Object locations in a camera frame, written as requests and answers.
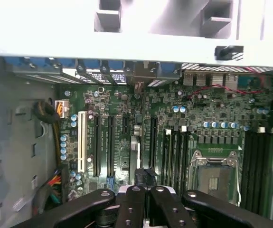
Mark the black case lock slider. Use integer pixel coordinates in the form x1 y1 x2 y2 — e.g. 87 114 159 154
214 45 245 61

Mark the black open PC case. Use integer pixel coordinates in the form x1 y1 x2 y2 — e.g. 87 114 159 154
0 39 273 228

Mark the white expansion slot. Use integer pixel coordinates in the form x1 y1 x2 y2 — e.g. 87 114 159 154
77 111 85 173

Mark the black expansion slot blue latch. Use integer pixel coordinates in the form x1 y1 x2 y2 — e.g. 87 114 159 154
107 114 116 189

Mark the white power connector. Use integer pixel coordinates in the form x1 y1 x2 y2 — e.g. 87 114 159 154
54 99 70 119

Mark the black sleeved power cable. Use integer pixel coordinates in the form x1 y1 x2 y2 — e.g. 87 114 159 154
33 101 63 167

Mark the red black twisted wire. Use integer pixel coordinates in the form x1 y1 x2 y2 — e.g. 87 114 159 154
188 66 266 100

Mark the teal port connector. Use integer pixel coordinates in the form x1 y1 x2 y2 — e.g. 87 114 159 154
237 75 255 90

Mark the black printed label plate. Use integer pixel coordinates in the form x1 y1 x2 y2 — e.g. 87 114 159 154
75 70 128 84

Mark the green motherboard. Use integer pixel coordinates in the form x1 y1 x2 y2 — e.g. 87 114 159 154
55 80 273 211

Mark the coloured wire bundle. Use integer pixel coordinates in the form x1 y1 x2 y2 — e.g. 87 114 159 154
34 167 64 216

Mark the long black expansion slot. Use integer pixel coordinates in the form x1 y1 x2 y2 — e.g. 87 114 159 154
93 113 101 178
151 115 158 173

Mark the CPU socket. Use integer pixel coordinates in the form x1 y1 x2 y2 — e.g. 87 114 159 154
190 151 243 208

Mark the grey parts rack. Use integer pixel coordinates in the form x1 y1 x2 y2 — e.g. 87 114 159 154
92 0 244 41

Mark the silver rear port block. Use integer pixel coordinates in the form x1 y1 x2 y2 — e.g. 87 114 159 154
183 70 237 86

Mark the short black expansion slot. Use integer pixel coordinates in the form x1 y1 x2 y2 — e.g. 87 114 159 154
123 115 130 134

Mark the blue slot clip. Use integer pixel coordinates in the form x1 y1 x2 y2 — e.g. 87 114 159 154
4 56 32 71
45 57 76 72
107 59 125 72
159 62 182 80
83 59 103 72

